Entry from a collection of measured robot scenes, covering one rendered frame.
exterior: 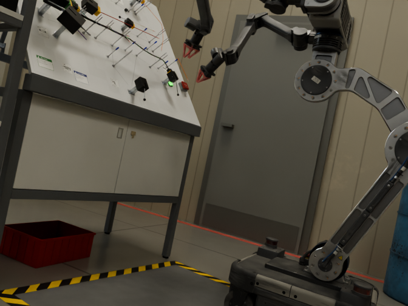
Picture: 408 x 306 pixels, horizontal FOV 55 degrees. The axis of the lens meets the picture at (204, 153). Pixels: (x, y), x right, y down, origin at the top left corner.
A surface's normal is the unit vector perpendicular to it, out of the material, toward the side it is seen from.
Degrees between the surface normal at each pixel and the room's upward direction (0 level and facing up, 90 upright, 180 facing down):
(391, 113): 90
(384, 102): 90
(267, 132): 90
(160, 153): 90
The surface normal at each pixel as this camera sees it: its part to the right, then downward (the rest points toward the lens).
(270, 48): -0.43, -0.10
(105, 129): 0.81, 0.16
